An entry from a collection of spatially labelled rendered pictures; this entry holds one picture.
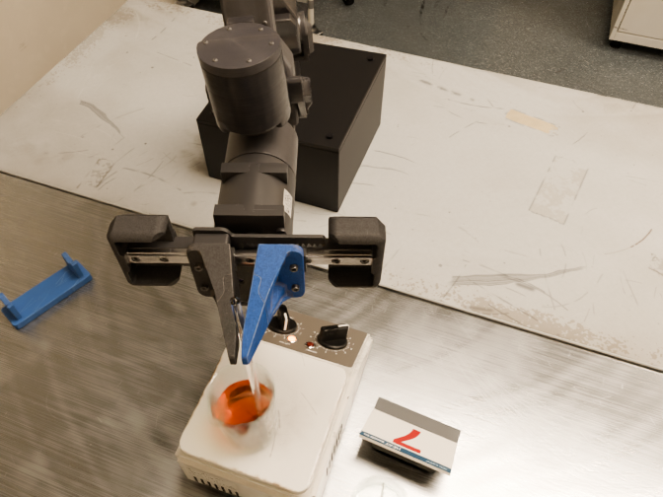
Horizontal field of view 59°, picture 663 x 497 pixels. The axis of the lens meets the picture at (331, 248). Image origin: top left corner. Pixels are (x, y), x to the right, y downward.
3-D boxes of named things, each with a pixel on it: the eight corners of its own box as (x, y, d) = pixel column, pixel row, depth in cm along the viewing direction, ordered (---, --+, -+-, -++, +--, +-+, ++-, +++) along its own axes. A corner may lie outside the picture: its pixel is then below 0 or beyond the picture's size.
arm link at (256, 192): (381, 152, 43) (375, 207, 48) (128, 149, 43) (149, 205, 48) (387, 239, 38) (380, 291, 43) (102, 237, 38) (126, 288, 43)
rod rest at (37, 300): (78, 263, 72) (68, 246, 69) (94, 279, 71) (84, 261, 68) (3, 314, 68) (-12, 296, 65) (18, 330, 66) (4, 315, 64)
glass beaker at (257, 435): (248, 387, 53) (237, 344, 47) (294, 420, 51) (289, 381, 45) (202, 439, 50) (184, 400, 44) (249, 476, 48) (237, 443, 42)
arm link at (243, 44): (225, 108, 54) (192, -17, 44) (312, 100, 54) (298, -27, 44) (218, 198, 47) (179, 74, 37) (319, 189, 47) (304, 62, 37)
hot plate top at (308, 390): (234, 336, 57) (232, 331, 56) (349, 373, 55) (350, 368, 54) (176, 452, 50) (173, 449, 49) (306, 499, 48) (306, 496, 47)
